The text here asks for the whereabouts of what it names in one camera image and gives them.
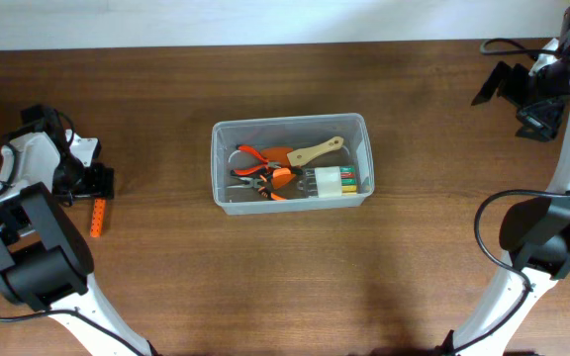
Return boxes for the orange bit holder strip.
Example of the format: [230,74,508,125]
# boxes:
[90,199,107,238]

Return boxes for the orange black needle-nose pliers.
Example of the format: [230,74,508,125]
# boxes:
[228,167,303,201]

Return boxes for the red black cutting pliers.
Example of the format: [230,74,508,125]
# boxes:
[231,144,281,177]

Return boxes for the red scraper with wooden handle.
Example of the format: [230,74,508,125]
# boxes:
[260,136,344,189]

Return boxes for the clear case of coloured bits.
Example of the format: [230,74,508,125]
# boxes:
[296,165,358,198]

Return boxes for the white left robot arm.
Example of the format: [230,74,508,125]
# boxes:
[0,104,156,355]

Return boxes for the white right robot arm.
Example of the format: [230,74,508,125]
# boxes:
[433,6,570,355]

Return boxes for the clear plastic container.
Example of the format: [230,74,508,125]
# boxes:
[211,113,375,216]

